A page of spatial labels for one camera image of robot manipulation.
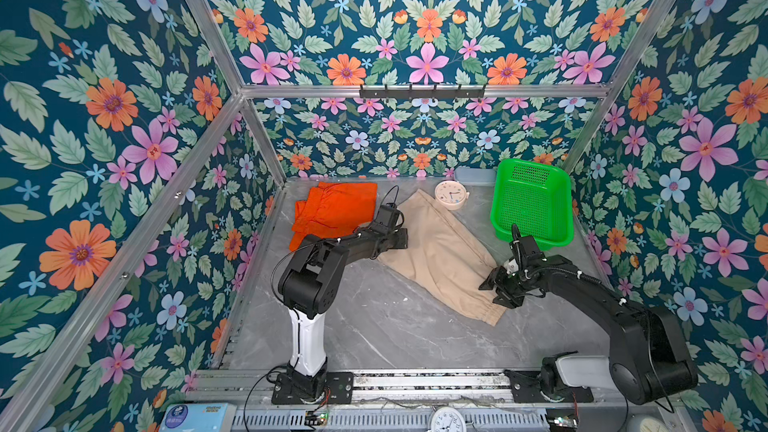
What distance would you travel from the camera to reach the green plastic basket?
1057mm

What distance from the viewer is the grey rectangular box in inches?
46.5

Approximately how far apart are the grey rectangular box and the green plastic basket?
0.06 m
